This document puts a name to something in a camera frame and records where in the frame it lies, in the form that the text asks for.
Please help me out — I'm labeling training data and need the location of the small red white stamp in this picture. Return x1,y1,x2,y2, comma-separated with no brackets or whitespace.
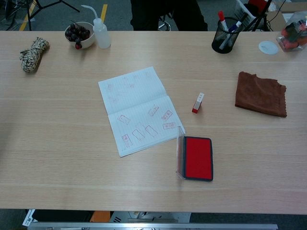
191,92,205,114

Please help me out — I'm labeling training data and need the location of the open lined notebook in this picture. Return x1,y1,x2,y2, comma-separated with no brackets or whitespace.
97,66,186,158

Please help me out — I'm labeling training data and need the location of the red ink pad clear lid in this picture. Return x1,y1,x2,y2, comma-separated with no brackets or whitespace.
175,126,214,182

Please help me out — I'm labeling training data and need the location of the chrome stool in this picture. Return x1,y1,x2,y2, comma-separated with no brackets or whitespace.
157,11,174,32

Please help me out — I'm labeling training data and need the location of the translucent squeeze wash bottle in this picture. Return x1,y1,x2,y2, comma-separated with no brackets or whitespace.
81,4,112,50

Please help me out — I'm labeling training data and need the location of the white bowl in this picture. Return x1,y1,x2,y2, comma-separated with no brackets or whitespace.
64,21,97,50

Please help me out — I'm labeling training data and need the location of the black mesh pen holder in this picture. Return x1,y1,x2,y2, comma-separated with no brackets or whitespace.
211,16,245,54

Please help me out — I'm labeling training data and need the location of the person in black clothes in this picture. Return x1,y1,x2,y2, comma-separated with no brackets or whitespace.
130,0,209,32

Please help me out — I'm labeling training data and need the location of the brown cloth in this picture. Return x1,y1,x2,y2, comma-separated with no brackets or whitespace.
234,71,288,118

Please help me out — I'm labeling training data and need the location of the dark grape bunch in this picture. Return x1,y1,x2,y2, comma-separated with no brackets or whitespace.
65,22,92,50

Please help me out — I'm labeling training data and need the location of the orange object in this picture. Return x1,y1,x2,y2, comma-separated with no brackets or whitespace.
90,210,111,223

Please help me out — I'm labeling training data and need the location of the red-capped whiteboard marker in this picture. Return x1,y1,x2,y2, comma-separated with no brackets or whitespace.
217,10,229,34

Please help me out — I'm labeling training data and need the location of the blue-capped whiteboard marker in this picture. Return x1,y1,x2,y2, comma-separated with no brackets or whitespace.
227,21,243,33

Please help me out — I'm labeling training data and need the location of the white round lid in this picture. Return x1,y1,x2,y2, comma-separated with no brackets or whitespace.
258,40,280,56

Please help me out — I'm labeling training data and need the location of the white plastic basket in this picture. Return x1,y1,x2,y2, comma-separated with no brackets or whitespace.
233,0,258,23

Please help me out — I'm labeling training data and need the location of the black stand with red top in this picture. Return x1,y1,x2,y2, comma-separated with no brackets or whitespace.
247,0,274,32

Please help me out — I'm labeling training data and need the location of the clear box with red items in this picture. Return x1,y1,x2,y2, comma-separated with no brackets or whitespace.
275,10,307,53

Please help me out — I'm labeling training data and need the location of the brown cardboard box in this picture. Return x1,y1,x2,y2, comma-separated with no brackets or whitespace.
265,0,307,32

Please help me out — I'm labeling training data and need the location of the white printed label sheet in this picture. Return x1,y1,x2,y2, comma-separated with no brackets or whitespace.
22,208,38,227

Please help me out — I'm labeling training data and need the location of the black tripod stand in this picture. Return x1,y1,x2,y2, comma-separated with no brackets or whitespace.
4,0,81,32

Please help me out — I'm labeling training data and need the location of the aluminium profile rail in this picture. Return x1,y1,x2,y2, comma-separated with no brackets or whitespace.
27,222,279,230

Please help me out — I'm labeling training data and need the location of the black and white rope bundle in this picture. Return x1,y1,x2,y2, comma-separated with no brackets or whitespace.
19,36,50,74

